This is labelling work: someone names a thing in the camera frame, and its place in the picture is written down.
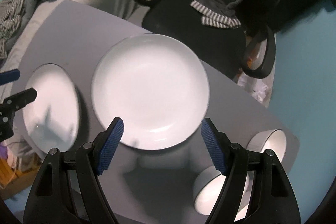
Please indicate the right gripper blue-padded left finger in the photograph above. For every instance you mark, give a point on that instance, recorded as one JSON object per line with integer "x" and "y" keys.
{"x": 50, "y": 199}

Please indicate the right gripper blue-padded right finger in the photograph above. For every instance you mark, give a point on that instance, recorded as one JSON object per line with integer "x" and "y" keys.
{"x": 272, "y": 199}

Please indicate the black-white striped cloth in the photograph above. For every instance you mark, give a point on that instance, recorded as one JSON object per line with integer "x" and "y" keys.
{"x": 15, "y": 14}

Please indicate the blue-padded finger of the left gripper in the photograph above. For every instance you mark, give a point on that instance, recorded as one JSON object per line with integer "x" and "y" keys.
{"x": 9, "y": 76}
{"x": 8, "y": 108}

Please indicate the white ribbed bowl far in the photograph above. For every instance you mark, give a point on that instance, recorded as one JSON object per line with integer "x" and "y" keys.
{"x": 270, "y": 139}

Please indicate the white plastic bag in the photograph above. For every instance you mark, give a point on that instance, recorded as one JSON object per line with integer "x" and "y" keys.
{"x": 259, "y": 89}

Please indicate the small white black-rimmed plate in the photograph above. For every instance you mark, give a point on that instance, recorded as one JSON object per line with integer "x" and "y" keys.
{"x": 53, "y": 119}

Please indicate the white ribbed bowl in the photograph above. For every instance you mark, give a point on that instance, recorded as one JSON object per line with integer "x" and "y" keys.
{"x": 206, "y": 190}
{"x": 270, "y": 139}

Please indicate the white ribbed bowl near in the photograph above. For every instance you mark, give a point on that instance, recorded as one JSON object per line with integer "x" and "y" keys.
{"x": 206, "y": 190}

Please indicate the orange wooden furniture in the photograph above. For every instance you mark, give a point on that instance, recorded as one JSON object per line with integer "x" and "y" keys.
{"x": 14, "y": 181}

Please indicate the black office chair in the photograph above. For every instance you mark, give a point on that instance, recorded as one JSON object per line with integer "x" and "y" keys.
{"x": 251, "y": 48}

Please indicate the large white black-rimmed plate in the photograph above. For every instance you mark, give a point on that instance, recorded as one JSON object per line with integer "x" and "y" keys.
{"x": 156, "y": 85}

